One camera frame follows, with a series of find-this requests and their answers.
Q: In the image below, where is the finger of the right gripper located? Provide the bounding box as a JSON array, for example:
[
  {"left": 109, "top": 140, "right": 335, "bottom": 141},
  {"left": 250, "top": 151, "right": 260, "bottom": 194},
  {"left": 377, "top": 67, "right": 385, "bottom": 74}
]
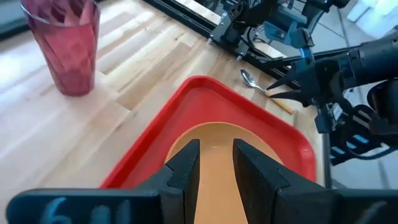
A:
[
  {"left": 266, "top": 60, "right": 313, "bottom": 93},
  {"left": 269, "top": 90, "right": 312, "bottom": 106}
]

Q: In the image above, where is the orange round plate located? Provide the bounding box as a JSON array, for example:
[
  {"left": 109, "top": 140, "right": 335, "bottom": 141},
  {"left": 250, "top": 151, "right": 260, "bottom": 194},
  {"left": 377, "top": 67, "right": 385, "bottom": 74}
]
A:
[{"left": 164, "top": 121, "right": 284, "bottom": 224}]

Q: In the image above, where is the red plastic tray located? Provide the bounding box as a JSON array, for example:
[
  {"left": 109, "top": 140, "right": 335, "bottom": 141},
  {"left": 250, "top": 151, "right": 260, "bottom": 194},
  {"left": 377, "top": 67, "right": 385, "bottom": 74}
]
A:
[{"left": 99, "top": 75, "right": 317, "bottom": 189}]

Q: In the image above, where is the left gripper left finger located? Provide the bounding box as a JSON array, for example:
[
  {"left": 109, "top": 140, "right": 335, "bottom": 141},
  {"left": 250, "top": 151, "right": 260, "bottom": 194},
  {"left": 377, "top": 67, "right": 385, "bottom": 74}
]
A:
[{"left": 136, "top": 138, "right": 201, "bottom": 224}]

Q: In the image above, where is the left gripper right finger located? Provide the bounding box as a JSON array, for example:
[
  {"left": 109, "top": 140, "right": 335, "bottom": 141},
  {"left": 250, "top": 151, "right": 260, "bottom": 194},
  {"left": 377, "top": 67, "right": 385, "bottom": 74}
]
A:
[{"left": 233, "top": 138, "right": 290, "bottom": 224}]

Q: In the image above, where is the pink faceted plastic cup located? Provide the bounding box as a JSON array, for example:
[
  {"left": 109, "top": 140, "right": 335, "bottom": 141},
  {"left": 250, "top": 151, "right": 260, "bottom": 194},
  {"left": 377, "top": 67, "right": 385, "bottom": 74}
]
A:
[{"left": 20, "top": 0, "right": 101, "bottom": 97}]

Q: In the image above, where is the wooden-handled metal spoon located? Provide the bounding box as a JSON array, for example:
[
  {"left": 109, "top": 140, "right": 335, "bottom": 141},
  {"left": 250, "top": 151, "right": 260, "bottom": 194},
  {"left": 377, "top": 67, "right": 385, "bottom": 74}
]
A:
[{"left": 239, "top": 68, "right": 295, "bottom": 115}]

